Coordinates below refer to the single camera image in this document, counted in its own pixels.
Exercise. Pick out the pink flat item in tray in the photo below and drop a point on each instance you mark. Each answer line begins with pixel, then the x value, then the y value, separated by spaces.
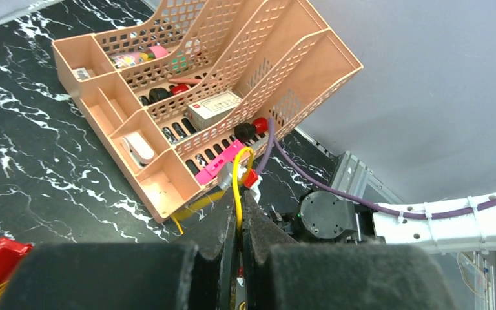
pixel 211 170

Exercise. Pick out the pink tiered file tray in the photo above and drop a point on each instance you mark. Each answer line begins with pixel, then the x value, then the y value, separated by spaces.
pixel 281 57

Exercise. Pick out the white stapler in tray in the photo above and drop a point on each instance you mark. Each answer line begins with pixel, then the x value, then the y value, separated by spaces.
pixel 138 147

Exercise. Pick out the aluminium frame rail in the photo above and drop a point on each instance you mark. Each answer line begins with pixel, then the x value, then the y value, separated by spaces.
pixel 354 177

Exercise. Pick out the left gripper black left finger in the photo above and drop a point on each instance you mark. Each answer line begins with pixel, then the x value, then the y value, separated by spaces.
pixel 192 272

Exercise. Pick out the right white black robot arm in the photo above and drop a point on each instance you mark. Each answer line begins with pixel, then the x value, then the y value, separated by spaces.
pixel 447 226

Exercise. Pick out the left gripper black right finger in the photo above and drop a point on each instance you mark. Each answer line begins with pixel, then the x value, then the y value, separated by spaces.
pixel 282 273

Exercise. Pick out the white red small box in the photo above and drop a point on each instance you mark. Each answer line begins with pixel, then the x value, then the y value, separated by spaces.
pixel 206 112

